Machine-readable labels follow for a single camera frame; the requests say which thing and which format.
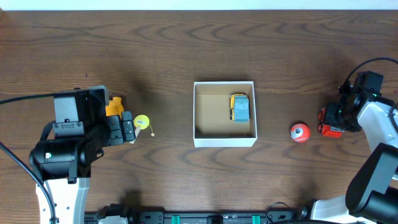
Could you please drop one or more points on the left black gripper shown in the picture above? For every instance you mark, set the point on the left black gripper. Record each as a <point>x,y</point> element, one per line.
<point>115,131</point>

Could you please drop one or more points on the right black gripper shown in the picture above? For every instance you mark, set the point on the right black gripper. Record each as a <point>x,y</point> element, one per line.
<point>330,119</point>

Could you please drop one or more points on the yellow yo-yo with string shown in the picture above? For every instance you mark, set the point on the yellow yo-yo with string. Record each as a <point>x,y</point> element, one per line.
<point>143,122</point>

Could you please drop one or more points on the red toy fire truck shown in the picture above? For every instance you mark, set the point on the red toy fire truck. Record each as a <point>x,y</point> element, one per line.
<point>326,129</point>

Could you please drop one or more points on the orange rubber animal toy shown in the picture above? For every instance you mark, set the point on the orange rubber animal toy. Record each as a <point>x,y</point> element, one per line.
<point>115,107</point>

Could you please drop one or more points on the red eyeball toy ball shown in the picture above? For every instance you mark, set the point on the red eyeball toy ball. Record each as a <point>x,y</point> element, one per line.
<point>300,132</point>

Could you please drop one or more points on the yellow grey toy truck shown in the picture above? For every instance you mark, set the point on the yellow grey toy truck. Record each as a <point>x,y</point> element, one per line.
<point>239,108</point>

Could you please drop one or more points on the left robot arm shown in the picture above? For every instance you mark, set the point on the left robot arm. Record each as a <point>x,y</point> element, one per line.
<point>63,164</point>

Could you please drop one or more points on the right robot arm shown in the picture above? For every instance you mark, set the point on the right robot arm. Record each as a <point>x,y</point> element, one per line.
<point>369,197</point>

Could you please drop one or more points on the white cardboard box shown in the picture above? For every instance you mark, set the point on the white cardboard box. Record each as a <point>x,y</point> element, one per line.
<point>214,122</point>

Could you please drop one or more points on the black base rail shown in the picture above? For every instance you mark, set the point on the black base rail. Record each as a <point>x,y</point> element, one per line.
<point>118,213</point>

